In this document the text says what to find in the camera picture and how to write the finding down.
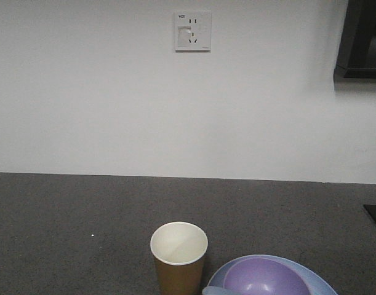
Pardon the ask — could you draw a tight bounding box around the light blue plastic spoon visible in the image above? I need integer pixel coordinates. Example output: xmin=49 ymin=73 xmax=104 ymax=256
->
xmin=202 ymin=286 xmax=236 ymax=295

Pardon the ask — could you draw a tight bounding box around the white wall power socket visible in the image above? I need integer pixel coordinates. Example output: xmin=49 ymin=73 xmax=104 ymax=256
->
xmin=173 ymin=10 xmax=212 ymax=52

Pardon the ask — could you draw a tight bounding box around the purple plastic bowl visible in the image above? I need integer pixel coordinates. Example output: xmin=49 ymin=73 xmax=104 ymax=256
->
xmin=223 ymin=258 xmax=310 ymax=294

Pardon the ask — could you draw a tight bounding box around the brown paper cup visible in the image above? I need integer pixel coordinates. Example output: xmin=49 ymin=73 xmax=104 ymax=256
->
xmin=150 ymin=221 xmax=209 ymax=294

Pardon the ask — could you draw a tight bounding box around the light blue plate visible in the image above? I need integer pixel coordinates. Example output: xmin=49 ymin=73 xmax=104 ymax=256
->
xmin=207 ymin=254 xmax=337 ymax=295

